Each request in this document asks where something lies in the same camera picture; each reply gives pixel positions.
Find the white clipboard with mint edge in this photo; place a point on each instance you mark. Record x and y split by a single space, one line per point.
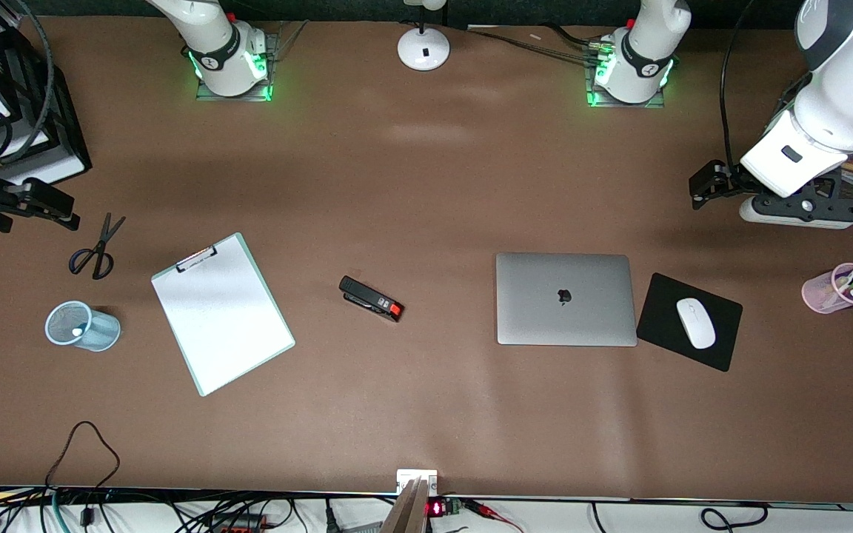
226 340

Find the blue marker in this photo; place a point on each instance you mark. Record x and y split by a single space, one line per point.
76 332

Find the black stapler with orange tip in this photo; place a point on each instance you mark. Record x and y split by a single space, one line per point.
367 296

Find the red LED circuit board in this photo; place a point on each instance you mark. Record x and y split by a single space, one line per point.
445 508

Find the white computer mouse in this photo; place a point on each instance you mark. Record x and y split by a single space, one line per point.
695 323

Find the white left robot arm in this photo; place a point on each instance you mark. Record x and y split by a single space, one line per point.
841 104

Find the black stacked paper tray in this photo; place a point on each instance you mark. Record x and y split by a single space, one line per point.
64 126

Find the black scissors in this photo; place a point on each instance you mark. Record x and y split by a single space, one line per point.
103 248

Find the blue mesh pen cup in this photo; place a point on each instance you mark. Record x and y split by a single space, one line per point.
97 331

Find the pink translucent pen cup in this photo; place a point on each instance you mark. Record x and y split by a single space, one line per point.
819 292

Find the aluminium camera post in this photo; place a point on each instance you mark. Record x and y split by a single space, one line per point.
408 511

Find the white round lamp base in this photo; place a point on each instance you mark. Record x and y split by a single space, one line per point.
412 48

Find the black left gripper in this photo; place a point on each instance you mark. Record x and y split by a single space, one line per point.
731 179

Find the white camera bracket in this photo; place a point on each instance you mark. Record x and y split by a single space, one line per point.
406 475

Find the black mouse pad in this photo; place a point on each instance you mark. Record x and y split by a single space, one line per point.
663 326

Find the silver laptop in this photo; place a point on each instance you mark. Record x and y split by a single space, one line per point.
530 296

